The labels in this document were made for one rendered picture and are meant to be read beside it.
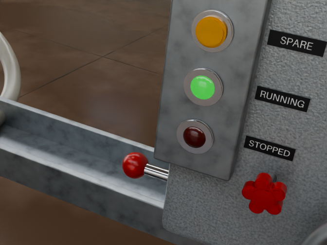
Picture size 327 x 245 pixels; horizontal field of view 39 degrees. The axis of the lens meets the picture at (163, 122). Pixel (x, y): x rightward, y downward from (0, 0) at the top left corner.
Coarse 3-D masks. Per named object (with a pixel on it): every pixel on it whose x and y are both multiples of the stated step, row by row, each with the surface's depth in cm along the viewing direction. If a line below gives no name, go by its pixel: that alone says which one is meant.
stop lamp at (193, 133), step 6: (192, 126) 43; (186, 132) 43; (192, 132) 42; (198, 132) 42; (186, 138) 43; (192, 138) 43; (198, 138) 42; (204, 138) 42; (192, 144) 43; (198, 144) 43
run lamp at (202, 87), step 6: (198, 78) 40; (204, 78) 40; (192, 84) 40; (198, 84) 40; (204, 84) 40; (210, 84) 40; (192, 90) 41; (198, 90) 40; (204, 90) 40; (210, 90) 40; (198, 96) 41; (204, 96) 40; (210, 96) 40
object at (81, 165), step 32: (0, 128) 76; (32, 128) 75; (64, 128) 72; (0, 160) 65; (32, 160) 62; (64, 160) 70; (96, 160) 72; (160, 160) 68; (64, 192) 63; (96, 192) 60; (128, 192) 59; (160, 192) 67; (128, 224) 61; (160, 224) 58
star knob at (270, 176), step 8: (256, 176) 41; (264, 176) 41; (272, 176) 43; (248, 184) 42; (256, 184) 41; (264, 184) 40; (272, 184) 41; (280, 184) 41; (248, 192) 41; (256, 192) 41; (264, 192) 41; (272, 192) 40; (280, 192) 40; (256, 200) 41; (264, 200) 41; (272, 200) 41; (280, 200) 41; (256, 208) 42; (264, 208) 41; (272, 208) 41; (280, 208) 41
